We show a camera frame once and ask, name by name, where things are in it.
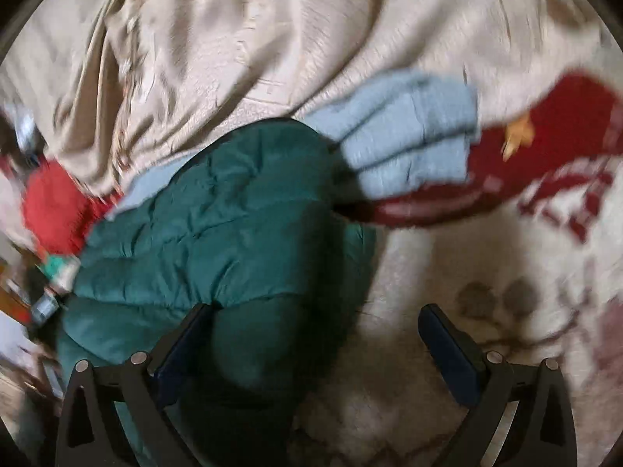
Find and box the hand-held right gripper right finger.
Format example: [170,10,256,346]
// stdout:
[419,303,578,467]

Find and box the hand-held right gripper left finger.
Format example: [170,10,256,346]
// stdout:
[55,303,215,467]

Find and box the green puffer jacket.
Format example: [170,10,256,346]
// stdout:
[56,118,378,467]

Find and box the floral plush blanket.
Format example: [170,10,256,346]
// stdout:
[287,58,623,467]

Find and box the pile of bedside clutter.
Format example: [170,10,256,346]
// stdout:
[0,102,81,400]

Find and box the red ruffled cushion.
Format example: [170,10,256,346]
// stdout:
[22,158,122,256]

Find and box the light blue fleece cloth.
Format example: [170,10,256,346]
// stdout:
[104,70,481,219]

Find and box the dark red patterned cloth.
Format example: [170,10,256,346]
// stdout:
[341,73,623,244]

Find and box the beige satin quilt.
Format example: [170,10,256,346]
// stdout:
[0,0,615,200]

